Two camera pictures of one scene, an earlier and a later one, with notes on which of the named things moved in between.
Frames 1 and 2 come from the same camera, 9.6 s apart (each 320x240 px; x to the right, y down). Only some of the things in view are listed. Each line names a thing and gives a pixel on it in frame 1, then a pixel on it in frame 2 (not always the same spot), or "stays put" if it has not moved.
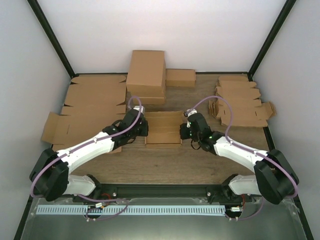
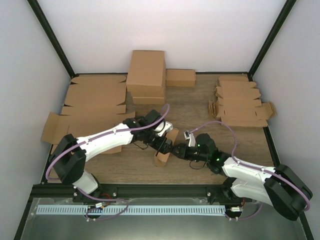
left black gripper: [145, 131] → [158, 147]
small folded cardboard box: [183, 77] stays put
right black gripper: [183, 135] → [183, 150]
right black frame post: [285, 10] stays put
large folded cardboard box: [147, 74] stays put
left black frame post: [53, 38] stays put
